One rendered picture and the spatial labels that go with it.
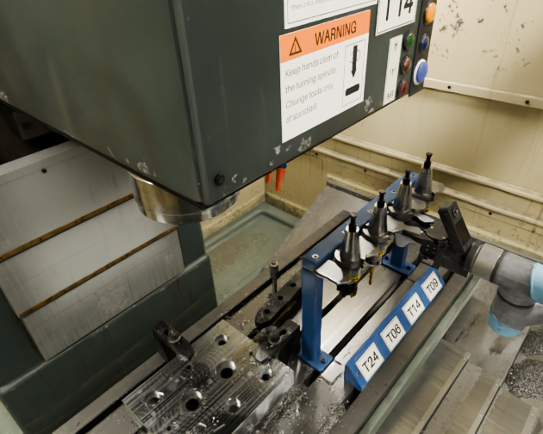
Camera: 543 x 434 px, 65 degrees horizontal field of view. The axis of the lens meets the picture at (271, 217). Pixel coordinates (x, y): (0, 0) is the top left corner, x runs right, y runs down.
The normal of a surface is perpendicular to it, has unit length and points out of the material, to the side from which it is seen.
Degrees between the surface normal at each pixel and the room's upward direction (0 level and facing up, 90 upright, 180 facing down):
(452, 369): 7
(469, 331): 24
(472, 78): 90
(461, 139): 90
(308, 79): 90
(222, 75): 90
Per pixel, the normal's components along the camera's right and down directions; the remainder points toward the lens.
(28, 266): 0.74, 0.36
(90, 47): -0.67, 0.45
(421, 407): 0.04, -0.87
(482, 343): -0.31, -0.57
